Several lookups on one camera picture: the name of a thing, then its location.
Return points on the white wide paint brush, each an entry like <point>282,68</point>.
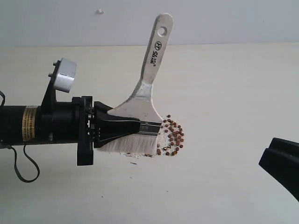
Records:
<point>140,104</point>

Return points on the pile of white grains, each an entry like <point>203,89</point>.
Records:
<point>169,141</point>

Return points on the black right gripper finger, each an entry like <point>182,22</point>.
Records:
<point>281,161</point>

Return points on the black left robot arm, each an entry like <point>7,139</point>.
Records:
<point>21,125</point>

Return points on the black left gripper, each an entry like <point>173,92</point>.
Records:
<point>67,122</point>

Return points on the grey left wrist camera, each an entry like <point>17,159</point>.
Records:
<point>61,79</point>

